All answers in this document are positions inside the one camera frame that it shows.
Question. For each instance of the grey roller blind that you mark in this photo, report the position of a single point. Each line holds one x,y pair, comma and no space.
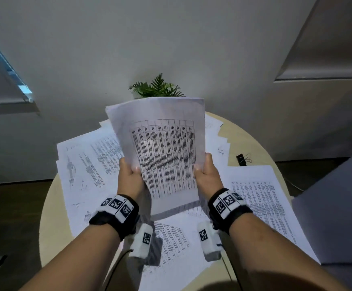
330,42
3,81

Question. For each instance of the green fern plant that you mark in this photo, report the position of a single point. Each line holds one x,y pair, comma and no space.
156,87

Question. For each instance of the grey flat board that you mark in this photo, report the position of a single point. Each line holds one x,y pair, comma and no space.
336,215

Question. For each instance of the person's right forearm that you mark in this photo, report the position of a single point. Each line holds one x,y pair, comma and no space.
273,257

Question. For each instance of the stack of printed papers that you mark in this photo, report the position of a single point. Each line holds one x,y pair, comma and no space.
163,148

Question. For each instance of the person's left forearm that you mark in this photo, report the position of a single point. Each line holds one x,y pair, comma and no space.
82,260

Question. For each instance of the black binder clip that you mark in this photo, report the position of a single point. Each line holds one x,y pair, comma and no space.
242,159

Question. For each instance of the pile of loose printed sheets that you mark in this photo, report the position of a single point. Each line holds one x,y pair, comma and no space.
85,166

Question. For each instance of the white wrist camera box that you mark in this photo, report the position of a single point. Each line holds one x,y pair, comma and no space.
142,240
209,240

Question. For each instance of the person's right hand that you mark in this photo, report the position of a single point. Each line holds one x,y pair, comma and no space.
209,180

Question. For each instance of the person's left hand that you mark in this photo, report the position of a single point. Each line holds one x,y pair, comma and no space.
129,183

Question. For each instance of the person's right thumb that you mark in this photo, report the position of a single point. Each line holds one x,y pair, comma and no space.
203,163

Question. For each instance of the person's left thumb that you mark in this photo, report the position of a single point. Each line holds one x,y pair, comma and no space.
131,168

